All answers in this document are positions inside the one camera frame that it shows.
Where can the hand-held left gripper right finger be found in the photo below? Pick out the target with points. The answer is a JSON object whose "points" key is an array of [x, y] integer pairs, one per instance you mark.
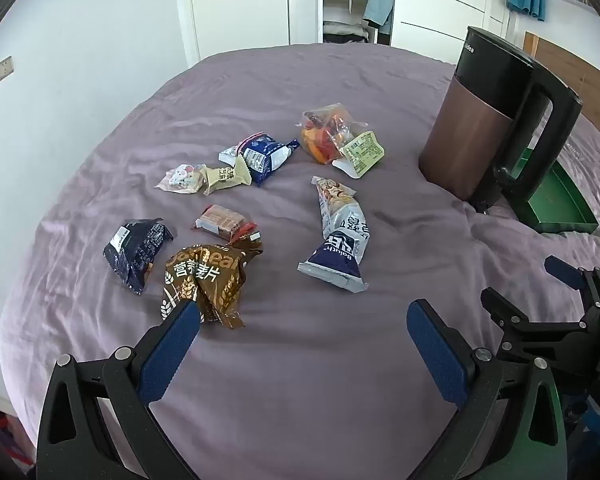
{"points": [[437, 355]]}

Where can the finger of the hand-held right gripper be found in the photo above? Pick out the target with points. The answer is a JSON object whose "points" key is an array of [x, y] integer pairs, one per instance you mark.
{"points": [[567, 272], [540, 337]]}

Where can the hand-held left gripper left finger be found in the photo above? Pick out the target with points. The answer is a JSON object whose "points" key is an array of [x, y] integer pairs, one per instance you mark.
{"points": [[167, 355]]}

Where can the green tray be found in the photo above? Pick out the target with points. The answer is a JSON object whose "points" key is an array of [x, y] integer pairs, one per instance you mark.
{"points": [[555, 205]]}

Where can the brown cereal packet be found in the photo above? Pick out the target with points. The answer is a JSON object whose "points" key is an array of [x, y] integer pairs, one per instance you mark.
{"points": [[205, 275]]}

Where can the dark navy snack packet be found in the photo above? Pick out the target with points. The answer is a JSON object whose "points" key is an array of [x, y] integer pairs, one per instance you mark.
{"points": [[135, 250]]}

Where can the red clear biscuit packet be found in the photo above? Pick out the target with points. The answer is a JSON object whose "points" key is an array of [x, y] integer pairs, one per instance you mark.
{"points": [[220, 220]]}

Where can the long white blue snack packet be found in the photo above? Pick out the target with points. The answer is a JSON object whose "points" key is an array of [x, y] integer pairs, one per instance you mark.
{"points": [[342, 240]]}

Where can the pink white candy packet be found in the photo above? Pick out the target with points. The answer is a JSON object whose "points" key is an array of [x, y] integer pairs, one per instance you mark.
{"points": [[182, 177]]}

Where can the beige small snack packet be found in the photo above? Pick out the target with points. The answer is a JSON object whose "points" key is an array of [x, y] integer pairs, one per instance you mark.
{"points": [[227, 175]]}

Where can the clear bag of orange snacks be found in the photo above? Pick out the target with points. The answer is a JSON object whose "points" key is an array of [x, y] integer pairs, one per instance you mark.
{"points": [[325, 135]]}

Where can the purple bed sheet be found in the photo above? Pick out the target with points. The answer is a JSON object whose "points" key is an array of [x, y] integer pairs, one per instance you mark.
{"points": [[280, 385]]}

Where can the brown black electric kettle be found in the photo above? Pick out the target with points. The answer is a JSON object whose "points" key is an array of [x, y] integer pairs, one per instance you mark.
{"points": [[465, 125]]}

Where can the red plastic item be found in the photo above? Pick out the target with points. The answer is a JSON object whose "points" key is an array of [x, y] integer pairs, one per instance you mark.
{"points": [[0, 440]]}

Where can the wooden headboard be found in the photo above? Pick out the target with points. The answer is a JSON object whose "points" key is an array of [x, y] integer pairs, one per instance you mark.
{"points": [[575, 75]]}

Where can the white drawer cabinet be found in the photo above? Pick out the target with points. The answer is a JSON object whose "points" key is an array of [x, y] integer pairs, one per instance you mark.
{"points": [[445, 5]]}

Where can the folded grey clothes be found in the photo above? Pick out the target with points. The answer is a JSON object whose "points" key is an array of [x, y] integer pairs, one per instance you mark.
{"points": [[345, 31]]}

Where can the white open wardrobe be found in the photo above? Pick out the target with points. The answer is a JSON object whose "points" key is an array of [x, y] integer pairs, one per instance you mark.
{"points": [[352, 7]]}

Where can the white door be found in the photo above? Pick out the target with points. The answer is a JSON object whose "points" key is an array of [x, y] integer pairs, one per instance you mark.
{"points": [[230, 5]]}

